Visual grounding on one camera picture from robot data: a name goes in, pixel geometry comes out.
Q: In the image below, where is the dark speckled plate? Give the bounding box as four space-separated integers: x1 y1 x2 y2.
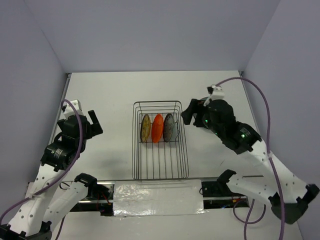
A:
163 113 175 143

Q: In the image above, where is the orange plate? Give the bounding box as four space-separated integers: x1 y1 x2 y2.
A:
151 114 164 143

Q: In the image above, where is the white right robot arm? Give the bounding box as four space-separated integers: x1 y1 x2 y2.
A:
181 98 320 225

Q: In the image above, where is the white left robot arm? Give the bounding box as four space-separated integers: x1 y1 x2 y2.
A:
0 110 103 240

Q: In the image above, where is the yellow patterned plate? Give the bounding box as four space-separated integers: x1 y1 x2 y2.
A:
140 114 151 143

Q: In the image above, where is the silver foil tape sheet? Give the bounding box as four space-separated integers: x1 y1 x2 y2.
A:
113 179 206 217

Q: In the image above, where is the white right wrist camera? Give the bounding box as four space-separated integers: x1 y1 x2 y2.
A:
207 85 225 100

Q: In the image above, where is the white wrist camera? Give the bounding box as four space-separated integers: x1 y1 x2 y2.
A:
62 99 84 119
207 85 225 100

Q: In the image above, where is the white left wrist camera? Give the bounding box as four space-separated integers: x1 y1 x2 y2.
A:
62 99 84 119

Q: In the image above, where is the grey wire dish rack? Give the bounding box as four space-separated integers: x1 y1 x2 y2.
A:
132 100 190 181

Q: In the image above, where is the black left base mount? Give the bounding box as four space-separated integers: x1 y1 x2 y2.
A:
71 182 115 217

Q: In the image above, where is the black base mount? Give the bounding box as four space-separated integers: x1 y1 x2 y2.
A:
199 181 249 210
71 182 115 217

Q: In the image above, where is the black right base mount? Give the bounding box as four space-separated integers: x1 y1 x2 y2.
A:
199 181 249 210

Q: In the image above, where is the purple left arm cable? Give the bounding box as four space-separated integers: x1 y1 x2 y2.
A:
0 98 84 240

